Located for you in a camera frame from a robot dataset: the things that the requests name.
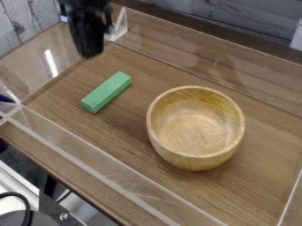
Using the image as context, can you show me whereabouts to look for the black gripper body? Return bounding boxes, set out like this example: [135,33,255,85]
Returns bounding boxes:
[57,0,112,58]

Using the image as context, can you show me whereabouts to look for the green rectangular block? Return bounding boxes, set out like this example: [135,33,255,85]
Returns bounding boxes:
[80,72,132,113]

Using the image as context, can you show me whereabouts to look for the brown wooden bowl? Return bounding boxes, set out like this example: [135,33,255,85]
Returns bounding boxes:
[145,86,246,171]

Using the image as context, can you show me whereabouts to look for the black table leg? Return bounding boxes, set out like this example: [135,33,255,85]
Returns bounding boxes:
[44,176,57,198]

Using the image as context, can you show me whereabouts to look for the clear acrylic tray enclosure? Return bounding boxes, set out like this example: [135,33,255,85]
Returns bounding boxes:
[0,7,302,226]

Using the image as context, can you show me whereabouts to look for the black metal bracket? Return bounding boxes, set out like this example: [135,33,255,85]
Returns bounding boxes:
[38,192,87,226]

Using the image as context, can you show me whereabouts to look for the black cable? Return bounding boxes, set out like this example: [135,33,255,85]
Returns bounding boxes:
[0,192,33,226]

